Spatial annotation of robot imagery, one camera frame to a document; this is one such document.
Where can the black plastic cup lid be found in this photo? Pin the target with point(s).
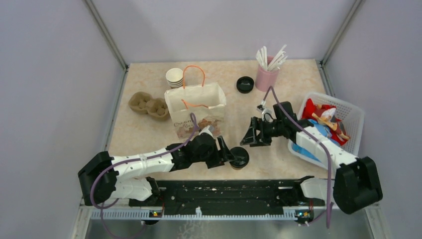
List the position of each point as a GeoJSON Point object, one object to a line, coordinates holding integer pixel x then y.
{"type": "Point", "coordinates": [241, 156]}

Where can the blue cartoon packet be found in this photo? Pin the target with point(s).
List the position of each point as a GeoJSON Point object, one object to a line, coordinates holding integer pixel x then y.
{"type": "Point", "coordinates": [324, 130]}

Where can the white wrapped straws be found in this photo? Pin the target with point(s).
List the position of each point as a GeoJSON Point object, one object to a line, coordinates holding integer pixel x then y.
{"type": "Point", "coordinates": [270, 64]}

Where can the spare black cup lid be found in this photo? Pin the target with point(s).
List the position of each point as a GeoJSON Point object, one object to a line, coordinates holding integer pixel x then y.
{"type": "Point", "coordinates": [245, 84]}

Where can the red snack packet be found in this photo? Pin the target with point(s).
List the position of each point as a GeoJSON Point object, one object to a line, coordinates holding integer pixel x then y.
{"type": "Point", "coordinates": [324, 115]}

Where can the white plastic basket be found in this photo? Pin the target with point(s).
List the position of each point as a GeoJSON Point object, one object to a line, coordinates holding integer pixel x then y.
{"type": "Point", "coordinates": [351, 116]}

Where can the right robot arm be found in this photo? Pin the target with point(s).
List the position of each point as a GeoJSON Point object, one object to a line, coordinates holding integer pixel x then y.
{"type": "Point", "coordinates": [356, 183]}

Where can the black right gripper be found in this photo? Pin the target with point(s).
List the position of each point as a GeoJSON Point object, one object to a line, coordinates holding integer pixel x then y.
{"type": "Point", "coordinates": [251, 137]}

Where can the pink straw holder cup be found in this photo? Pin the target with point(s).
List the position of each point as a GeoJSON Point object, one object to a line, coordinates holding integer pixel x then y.
{"type": "Point", "coordinates": [264, 79]}

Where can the cream paper gift bag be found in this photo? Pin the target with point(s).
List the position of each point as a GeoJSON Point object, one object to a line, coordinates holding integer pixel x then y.
{"type": "Point", "coordinates": [199, 105]}

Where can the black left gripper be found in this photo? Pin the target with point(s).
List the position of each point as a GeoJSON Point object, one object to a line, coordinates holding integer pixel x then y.
{"type": "Point", "coordinates": [218, 160]}

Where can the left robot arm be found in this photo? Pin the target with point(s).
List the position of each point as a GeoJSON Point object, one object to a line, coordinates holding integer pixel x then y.
{"type": "Point", "coordinates": [127, 177]}

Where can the stack of paper cups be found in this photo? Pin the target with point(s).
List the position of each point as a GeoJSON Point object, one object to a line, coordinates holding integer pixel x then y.
{"type": "Point", "coordinates": [174, 77]}

